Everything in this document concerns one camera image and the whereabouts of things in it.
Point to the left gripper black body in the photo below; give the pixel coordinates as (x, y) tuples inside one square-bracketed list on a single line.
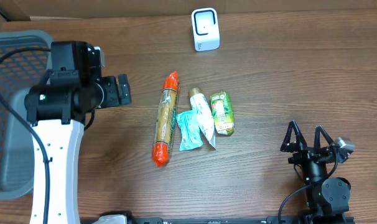
[(110, 88)]

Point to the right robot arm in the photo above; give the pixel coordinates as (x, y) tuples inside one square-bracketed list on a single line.
[(327, 196)]

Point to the white tube gold cap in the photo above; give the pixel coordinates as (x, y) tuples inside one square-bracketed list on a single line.
[(205, 119)]

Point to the teal snack packet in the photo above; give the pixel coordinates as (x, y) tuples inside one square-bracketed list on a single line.
[(190, 131)]

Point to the grey plastic basket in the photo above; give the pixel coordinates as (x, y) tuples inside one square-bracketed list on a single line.
[(17, 74)]

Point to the green drink carton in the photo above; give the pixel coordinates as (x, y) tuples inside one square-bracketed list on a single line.
[(223, 114)]

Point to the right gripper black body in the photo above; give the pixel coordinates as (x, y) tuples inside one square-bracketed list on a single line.
[(305, 158)]

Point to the white barcode scanner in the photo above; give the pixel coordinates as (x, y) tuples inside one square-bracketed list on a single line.
[(206, 34)]

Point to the spaghetti packet red ends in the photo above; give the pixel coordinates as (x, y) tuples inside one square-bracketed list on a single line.
[(166, 120)]

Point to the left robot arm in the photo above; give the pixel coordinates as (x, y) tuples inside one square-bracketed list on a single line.
[(56, 111)]

